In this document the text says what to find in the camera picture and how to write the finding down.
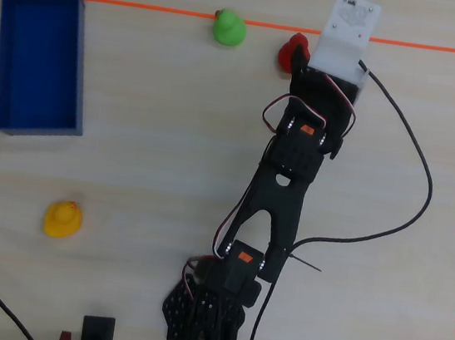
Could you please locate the black zip tie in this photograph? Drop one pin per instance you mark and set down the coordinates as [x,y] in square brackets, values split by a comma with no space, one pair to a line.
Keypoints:
[307,264]

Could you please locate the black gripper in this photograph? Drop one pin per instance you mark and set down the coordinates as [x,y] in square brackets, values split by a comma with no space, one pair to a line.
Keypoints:
[310,89]

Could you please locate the red rubber duck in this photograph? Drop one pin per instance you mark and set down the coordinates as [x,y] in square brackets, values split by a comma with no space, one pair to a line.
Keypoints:
[286,54]

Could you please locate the yellow rubber duck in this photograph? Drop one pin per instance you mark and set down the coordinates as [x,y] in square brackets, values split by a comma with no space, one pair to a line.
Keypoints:
[61,221]

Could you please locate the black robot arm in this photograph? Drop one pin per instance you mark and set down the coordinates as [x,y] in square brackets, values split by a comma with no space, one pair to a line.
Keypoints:
[279,193]

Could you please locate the green rubber duck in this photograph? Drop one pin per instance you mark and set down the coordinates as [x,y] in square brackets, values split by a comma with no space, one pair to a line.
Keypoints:
[229,29]

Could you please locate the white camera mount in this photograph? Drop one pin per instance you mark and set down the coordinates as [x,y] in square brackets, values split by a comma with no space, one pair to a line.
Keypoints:
[346,34]

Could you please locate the blue plastic box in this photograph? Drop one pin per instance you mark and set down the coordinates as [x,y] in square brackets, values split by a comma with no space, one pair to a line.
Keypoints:
[39,70]

